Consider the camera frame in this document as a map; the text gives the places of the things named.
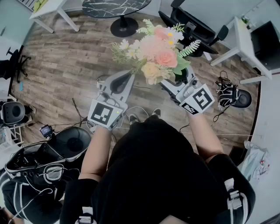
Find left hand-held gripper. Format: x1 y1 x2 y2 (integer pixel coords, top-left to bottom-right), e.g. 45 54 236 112
87 70 137 131

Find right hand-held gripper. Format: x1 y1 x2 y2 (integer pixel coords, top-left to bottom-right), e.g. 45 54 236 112
160 65 215 115

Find pink flowers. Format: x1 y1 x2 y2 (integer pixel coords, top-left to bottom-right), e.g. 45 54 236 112
110 18 201 86

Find person's left forearm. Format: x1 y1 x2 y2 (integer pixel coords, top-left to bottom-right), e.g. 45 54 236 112
78 126 115 182

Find person's right forearm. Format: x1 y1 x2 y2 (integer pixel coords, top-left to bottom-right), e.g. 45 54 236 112
187 111 225 163

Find white desk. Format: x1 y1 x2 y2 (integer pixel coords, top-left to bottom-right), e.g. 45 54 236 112
29 0 81 34
210 16 280 85

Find round black marble table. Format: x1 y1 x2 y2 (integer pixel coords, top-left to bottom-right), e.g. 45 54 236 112
81 0 152 38

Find person's left shoe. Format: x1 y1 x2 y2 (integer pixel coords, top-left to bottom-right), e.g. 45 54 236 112
128 113 139 126

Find black and white bag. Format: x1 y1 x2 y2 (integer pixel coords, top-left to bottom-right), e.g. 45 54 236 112
215 70 239 110

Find black office chair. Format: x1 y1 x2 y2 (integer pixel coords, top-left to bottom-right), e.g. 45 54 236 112
158 0 230 58

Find grey round stool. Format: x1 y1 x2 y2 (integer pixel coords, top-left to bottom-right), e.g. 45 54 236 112
235 88 252 109

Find black round stool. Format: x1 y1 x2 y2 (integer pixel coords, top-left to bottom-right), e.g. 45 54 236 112
48 126 92 163

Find small black screen device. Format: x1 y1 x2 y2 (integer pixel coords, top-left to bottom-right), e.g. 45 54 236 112
39 124 55 138

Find small green plant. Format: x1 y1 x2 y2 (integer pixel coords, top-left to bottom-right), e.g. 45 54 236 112
241 14 252 30

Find black monitor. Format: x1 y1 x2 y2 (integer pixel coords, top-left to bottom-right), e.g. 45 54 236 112
250 21 280 71

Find person's black shirt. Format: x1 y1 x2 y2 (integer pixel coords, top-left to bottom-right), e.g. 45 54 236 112
59 115 256 224

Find black swivel chair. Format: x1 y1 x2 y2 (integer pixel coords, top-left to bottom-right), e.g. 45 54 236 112
0 45 32 84

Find grey padded seat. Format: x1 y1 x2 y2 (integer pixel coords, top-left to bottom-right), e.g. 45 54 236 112
0 101 26 126

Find white plastic bag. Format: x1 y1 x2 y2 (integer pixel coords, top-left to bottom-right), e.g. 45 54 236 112
238 140 271 182

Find yellow-green cloth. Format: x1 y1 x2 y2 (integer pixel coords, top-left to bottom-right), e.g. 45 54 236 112
32 0 48 12

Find black floor cable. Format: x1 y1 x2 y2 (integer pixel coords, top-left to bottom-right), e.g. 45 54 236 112
52 98 92 134

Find person's right white harness strap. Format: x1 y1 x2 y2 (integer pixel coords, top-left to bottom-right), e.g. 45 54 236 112
224 178 244 211

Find person's white harness strap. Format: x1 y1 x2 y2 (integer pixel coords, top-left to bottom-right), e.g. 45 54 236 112
77 206 97 224
224 178 244 211

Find black bag with white straps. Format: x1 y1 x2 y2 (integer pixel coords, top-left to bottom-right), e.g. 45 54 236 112
0 142 81 221

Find person's left white harness strap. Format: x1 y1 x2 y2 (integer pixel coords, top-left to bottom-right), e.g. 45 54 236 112
77 206 97 224

